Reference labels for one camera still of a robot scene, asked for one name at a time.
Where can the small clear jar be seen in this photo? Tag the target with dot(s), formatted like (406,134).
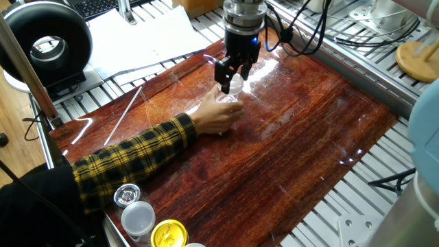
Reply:
(228,99)

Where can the jar with silver lid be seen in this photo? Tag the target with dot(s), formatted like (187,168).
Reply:
(127,195)

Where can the jar with gold lid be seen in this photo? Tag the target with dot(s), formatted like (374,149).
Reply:
(169,235)

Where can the aluminium bracket post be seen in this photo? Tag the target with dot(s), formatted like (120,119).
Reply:
(127,12)

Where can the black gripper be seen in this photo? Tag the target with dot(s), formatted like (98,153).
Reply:
(241,48)

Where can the silver aluminium frame rail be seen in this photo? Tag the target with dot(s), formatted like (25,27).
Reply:
(343,67)

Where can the yellow black plaid-sleeved forearm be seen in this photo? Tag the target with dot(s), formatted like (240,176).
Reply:
(137,159)

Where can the bare person's hand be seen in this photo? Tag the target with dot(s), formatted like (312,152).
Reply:
(214,116)

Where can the white paper sheet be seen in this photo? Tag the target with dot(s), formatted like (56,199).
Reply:
(137,41)
(137,76)

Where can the white device base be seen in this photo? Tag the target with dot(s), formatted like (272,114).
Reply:
(89,80)

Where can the aluminium frame strut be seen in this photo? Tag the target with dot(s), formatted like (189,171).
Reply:
(31,72)

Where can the thin white rod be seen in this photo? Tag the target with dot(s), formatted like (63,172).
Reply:
(123,115)

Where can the black keyboard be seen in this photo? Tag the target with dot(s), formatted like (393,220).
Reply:
(99,7)

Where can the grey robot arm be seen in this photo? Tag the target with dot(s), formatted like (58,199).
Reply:
(245,15)

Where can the jar with frosted lid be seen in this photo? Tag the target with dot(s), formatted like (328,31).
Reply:
(138,217)

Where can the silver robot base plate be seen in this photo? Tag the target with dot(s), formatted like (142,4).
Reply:
(356,230)

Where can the silver mounting plate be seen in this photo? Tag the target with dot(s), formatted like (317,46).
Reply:
(394,13)

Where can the small black floor object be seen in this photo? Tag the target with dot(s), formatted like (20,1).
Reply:
(2,140)

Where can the brown cardboard box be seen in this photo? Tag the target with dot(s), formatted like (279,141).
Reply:
(195,7)

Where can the frosted white jar lid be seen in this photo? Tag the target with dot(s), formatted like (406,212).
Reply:
(236,85)

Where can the round wooden stand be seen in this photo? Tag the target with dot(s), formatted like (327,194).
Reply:
(416,63)

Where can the person's black garment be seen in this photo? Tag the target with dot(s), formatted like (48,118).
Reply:
(34,212)

